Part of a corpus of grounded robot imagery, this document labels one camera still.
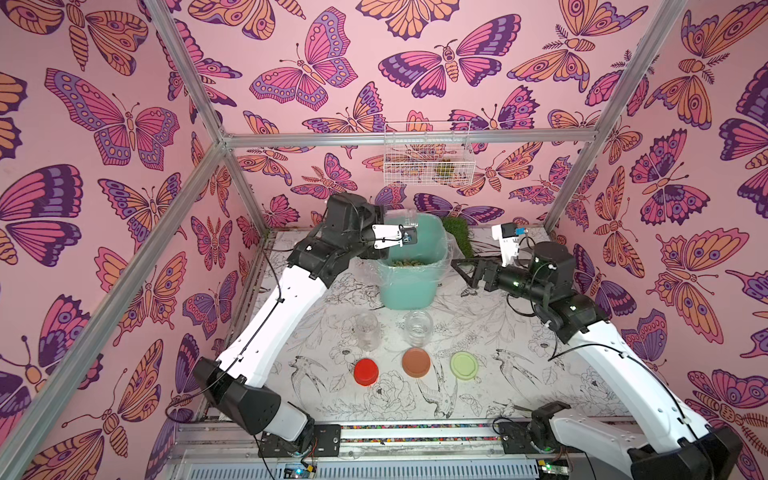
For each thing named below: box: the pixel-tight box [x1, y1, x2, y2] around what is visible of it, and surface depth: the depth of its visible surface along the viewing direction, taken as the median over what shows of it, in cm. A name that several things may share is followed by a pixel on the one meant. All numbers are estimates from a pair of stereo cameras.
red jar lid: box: [354, 358, 379, 386], surface depth 86 cm
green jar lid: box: [449, 350, 479, 380], surface depth 87 cm
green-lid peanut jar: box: [384, 208, 419, 227], surface depth 70 cm
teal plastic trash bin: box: [379, 212, 448, 310], surface depth 89 cm
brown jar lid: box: [402, 347, 431, 378], surface depth 87 cm
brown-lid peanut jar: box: [404, 309, 433, 347], surface depth 89 cm
